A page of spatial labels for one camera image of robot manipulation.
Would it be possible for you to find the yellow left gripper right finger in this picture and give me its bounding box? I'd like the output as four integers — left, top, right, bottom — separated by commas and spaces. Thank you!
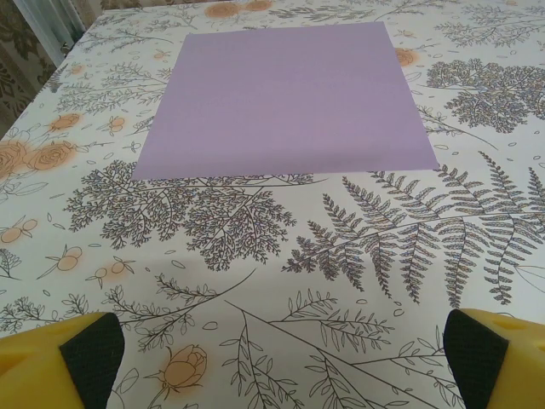
442, 308, 545, 409

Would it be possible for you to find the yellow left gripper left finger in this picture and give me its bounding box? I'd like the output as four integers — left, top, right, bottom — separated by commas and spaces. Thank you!
0, 311, 124, 409

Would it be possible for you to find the floral tablecloth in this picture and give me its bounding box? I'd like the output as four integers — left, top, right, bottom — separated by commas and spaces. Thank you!
0, 0, 545, 409

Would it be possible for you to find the aluminium frame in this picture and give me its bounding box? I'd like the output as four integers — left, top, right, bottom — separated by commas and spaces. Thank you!
12, 0, 89, 69

